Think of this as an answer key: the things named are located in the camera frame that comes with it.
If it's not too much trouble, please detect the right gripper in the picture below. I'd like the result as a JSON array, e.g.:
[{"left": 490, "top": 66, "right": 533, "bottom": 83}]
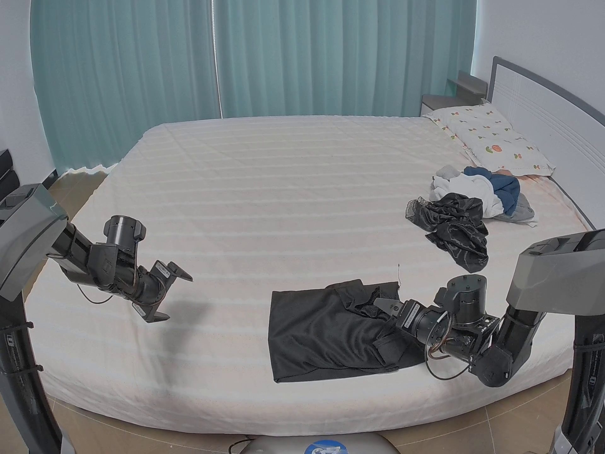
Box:
[{"left": 372, "top": 297, "right": 449, "bottom": 345}]

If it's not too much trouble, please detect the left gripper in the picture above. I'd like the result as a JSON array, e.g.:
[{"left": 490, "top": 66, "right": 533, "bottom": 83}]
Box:
[{"left": 127, "top": 259, "right": 194, "bottom": 324}]

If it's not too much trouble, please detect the black T-shirt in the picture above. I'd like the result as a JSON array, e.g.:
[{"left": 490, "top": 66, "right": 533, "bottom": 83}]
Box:
[{"left": 267, "top": 278, "right": 426, "bottom": 384}]

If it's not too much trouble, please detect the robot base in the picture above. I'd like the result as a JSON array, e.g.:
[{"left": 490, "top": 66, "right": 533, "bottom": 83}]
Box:
[{"left": 246, "top": 432, "right": 395, "bottom": 454}]

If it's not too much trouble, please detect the bed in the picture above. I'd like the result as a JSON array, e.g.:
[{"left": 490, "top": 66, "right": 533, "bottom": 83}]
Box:
[{"left": 23, "top": 56, "right": 605, "bottom": 436}]

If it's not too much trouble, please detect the pile of clothes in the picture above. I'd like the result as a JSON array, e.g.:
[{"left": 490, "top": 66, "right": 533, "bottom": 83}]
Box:
[{"left": 429, "top": 166, "right": 539, "bottom": 228}]

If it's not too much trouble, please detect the black garment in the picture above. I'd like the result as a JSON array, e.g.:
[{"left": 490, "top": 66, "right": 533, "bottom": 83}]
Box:
[{"left": 405, "top": 193, "right": 490, "bottom": 274}]

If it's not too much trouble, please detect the white printed pillow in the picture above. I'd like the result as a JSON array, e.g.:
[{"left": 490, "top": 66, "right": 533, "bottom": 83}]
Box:
[{"left": 422, "top": 103, "right": 556, "bottom": 178}]

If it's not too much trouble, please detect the black chest of drawers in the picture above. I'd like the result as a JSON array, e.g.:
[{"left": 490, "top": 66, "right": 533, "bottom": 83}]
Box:
[{"left": 0, "top": 148, "right": 17, "bottom": 202}]

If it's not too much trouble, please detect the grey bedside table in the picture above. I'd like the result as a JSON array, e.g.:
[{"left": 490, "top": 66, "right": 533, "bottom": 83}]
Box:
[{"left": 421, "top": 70, "right": 488, "bottom": 116}]

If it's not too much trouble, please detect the blue-green curtain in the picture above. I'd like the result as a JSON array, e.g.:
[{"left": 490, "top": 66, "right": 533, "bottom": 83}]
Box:
[
  {"left": 214, "top": 0, "right": 478, "bottom": 118},
  {"left": 29, "top": 0, "right": 223, "bottom": 174}
]

